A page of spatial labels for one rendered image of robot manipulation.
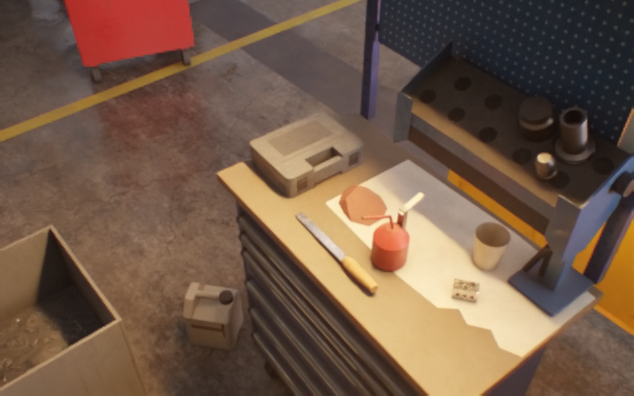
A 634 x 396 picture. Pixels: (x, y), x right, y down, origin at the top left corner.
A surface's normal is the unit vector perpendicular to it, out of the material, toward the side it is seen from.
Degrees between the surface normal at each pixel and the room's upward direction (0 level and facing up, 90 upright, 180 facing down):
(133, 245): 0
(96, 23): 90
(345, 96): 0
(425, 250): 0
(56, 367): 90
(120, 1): 90
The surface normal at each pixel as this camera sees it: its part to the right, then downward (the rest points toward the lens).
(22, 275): 0.65, 0.51
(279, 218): 0.00, -0.74
